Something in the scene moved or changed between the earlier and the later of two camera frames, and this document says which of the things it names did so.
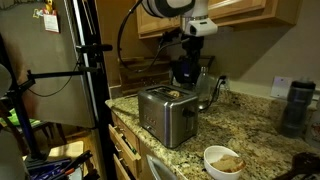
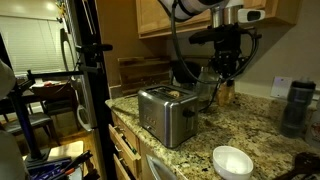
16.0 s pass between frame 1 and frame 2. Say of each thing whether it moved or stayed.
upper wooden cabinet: stayed
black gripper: moved
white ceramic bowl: moved
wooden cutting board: stayed
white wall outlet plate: stayed
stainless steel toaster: stayed
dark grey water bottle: stayed
